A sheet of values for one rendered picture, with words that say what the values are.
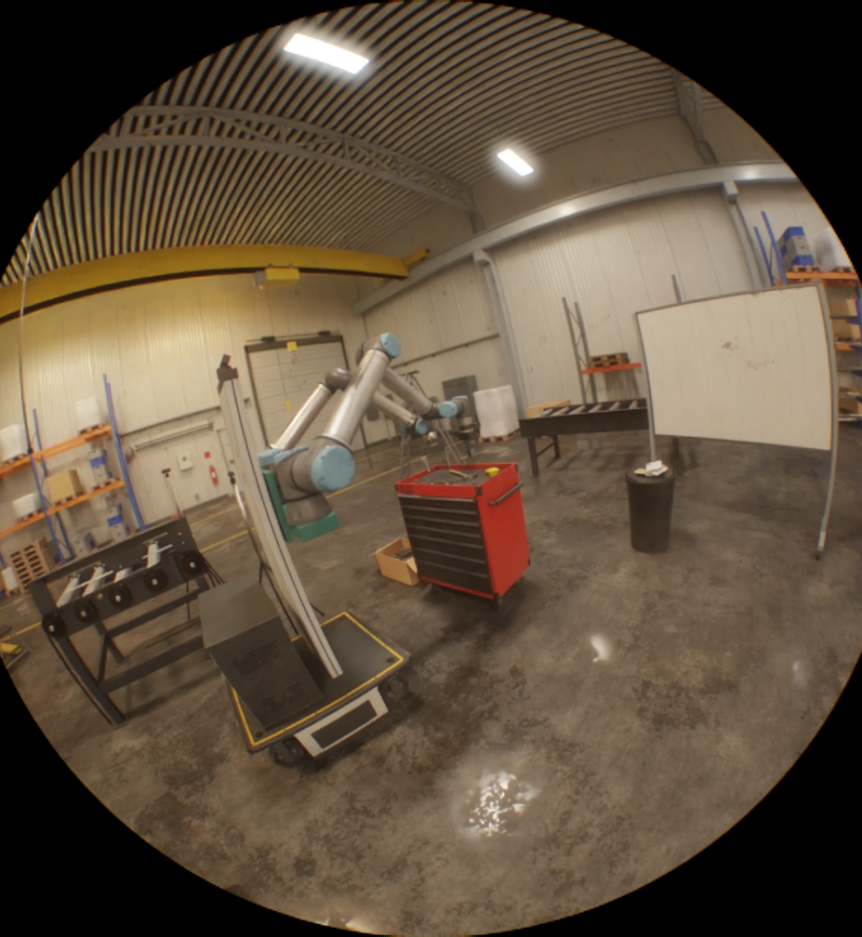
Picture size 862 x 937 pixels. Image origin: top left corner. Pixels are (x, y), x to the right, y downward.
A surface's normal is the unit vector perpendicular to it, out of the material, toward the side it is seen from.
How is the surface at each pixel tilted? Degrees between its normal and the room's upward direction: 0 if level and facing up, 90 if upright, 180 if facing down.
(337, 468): 94
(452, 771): 0
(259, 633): 90
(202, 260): 90
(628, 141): 90
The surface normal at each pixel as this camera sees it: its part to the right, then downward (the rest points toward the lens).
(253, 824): -0.21, -0.96
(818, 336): -0.90, 0.28
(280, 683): 0.64, 0.03
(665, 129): -0.65, 0.30
